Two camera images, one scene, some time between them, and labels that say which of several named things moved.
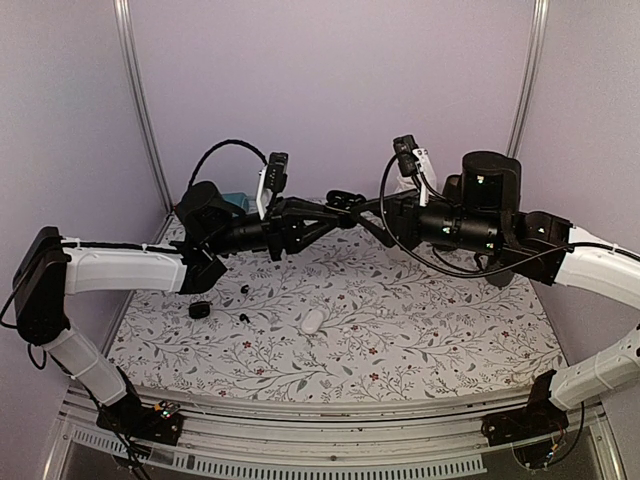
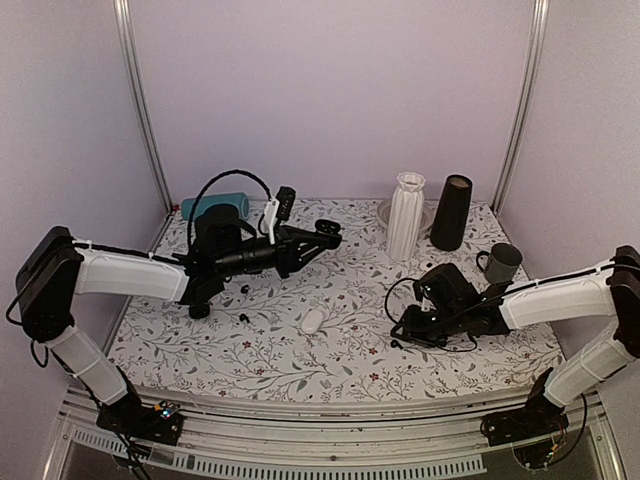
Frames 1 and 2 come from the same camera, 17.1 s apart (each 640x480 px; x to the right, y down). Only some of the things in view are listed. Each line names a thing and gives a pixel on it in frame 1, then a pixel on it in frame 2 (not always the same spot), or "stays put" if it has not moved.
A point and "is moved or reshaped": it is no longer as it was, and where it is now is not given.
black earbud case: [199, 310] stays put
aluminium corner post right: [529, 78] stays put
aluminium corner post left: [123, 18] stays put
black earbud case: [344, 204] is moved or reshaped
